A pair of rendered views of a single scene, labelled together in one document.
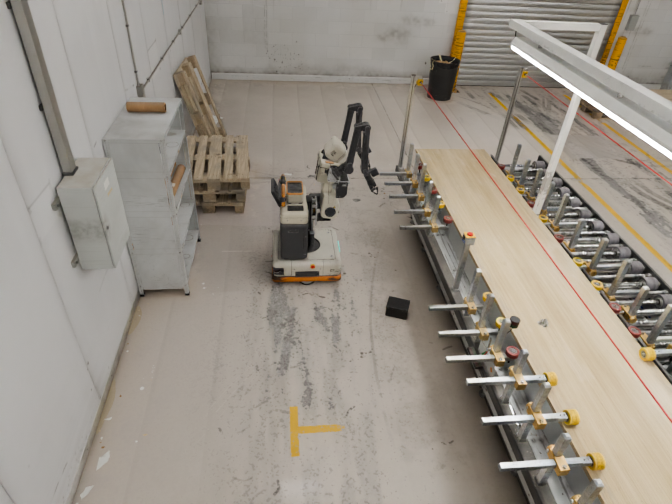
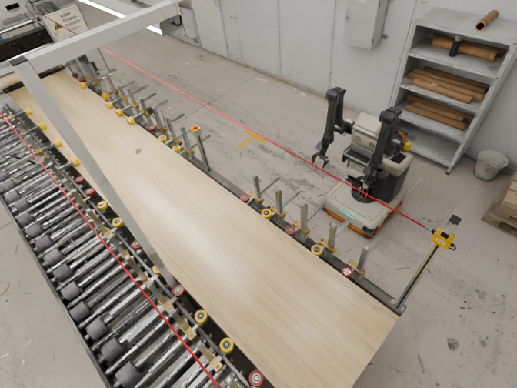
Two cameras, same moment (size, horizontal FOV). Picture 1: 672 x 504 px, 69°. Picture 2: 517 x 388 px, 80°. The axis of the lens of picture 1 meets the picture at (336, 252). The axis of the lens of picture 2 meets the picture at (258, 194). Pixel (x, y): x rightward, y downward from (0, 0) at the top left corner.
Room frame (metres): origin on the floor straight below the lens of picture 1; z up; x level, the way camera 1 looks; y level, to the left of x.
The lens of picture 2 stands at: (5.08, -1.72, 2.86)
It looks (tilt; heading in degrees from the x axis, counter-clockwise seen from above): 49 degrees down; 149
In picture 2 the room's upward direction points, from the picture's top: 8 degrees counter-clockwise
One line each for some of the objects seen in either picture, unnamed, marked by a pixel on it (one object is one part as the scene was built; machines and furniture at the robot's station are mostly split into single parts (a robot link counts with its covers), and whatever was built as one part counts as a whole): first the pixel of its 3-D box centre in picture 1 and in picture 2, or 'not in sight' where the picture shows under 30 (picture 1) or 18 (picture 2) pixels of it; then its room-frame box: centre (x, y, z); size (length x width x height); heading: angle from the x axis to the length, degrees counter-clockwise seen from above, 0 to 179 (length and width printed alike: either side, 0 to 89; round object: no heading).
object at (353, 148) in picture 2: (339, 180); (359, 158); (3.94, 0.02, 0.99); 0.28 x 0.16 x 0.22; 8
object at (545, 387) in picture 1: (533, 412); (135, 106); (1.61, -1.11, 0.94); 0.04 x 0.04 x 0.48; 8
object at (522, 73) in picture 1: (509, 120); not in sight; (5.05, -1.74, 1.25); 0.15 x 0.08 x 1.10; 8
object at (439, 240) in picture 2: (410, 123); (415, 275); (4.90, -0.68, 1.20); 0.15 x 0.12 x 1.00; 8
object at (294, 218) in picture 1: (296, 218); (375, 167); (3.89, 0.39, 0.59); 0.55 x 0.34 x 0.83; 8
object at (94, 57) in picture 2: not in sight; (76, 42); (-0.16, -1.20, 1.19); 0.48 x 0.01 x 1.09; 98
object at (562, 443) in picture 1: (551, 462); (127, 103); (1.37, -1.15, 0.88); 0.04 x 0.04 x 0.48; 8
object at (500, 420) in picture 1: (527, 418); (138, 102); (1.57, -1.07, 0.95); 0.50 x 0.04 x 0.04; 98
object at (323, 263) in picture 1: (305, 254); (362, 200); (3.90, 0.30, 0.16); 0.67 x 0.64 x 0.25; 98
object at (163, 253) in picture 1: (160, 199); (441, 97); (3.76, 1.62, 0.78); 0.90 x 0.45 x 1.55; 8
